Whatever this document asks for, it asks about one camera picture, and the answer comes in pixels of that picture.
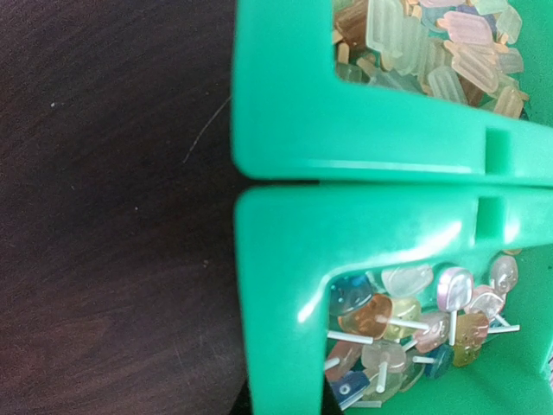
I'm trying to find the yellow candies pile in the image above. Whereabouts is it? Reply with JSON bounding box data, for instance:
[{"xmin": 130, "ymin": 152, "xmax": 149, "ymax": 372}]
[{"xmin": 332, "ymin": 1, "xmax": 530, "ymax": 119}]

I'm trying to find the lollipop candies pile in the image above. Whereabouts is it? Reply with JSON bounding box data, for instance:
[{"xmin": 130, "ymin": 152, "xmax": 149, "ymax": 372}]
[{"xmin": 324, "ymin": 251, "xmax": 519, "ymax": 411}]

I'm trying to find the green bin compartment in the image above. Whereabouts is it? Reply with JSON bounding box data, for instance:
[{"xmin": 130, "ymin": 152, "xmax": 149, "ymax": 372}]
[
  {"xmin": 235, "ymin": 184, "xmax": 552, "ymax": 414},
  {"xmin": 232, "ymin": 1, "xmax": 552, "ymax": 186}
]

